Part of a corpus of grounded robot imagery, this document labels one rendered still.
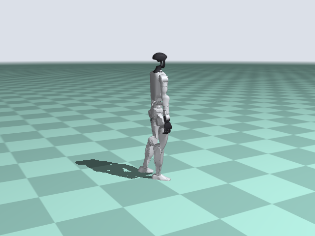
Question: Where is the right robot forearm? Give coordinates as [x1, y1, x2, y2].
[162, 96, 170, 120]

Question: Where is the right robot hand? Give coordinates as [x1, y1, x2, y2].
[163, 116, 172, 134]

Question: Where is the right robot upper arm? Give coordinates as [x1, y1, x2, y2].
[159, 74, 169, 101]

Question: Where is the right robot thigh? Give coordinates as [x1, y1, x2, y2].
[154, 114, 169, 151]

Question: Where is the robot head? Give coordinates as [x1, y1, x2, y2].
[152, 53, 167, 73]

